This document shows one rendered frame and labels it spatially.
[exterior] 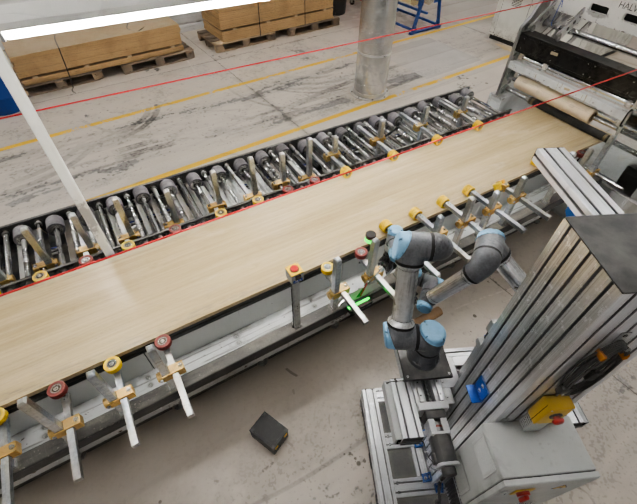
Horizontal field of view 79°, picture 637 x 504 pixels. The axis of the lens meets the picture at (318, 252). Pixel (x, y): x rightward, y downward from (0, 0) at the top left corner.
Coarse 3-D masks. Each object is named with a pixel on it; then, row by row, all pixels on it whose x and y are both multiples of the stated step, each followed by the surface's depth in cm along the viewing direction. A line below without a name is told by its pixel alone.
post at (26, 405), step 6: (18, 402) 154; (24, 402) 154; (30, 402) 158; (18, 408) 154; (24, 408) 156; (30, 408) 157; (36, 408) 161; (42, 408) 166; (30, 414) 160; (36, 414) 162; (42, 414) 164; (48, 414) 169; (36, 420) 164; (42, 420) 166; (48, 420) 168; (54, 420) 172; (48, 426) 171; (54, 426) 173; (60, 426) 176; (54, 432) 175; (66, 438) 183
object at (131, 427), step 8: (120, 376) 192; (120, 384) 189; (120, 400) 184; (128, 400) 186; (128, 408) 181; (128, 416) 179; (128, 424) 176; (128, 432) 174; (136, 432) 175; (136, 440) 172
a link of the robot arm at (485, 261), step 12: (480, 252) 161; (492, 252) 160; (468, 264) 164; (480, 264) 160; (492, 264) 159; (456, 276) 171; (468, 276) 164; (480, 276) 161; (432, 288) 185; (444, 288) 177; (456, 288) 172; (420, 300) 189; (432, 300) 184
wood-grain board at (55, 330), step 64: (512, 128) 349; (320, 192) 283; (384, 192) 285; (448, 192) 286; (128, 256) 239; (192, 256) 240; (256, 256) 240; (320, 256) 241; (0, 320) 207; (64, 320) 208; (128, 320) 208; (192, 320) 209; (0, 384) 183
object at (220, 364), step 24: (528, 216) 301; (432, 264) 266; (312, 312) 237; (336, 312) 238; (264, 336) 225; (288, 336) 226; (216, 360) 215; (240, 360) 216; (192, 384) 206; (144, 408) 197; (96, 432) 189; (24, 456) 181; (48, 456) 181; (0, 480) 174
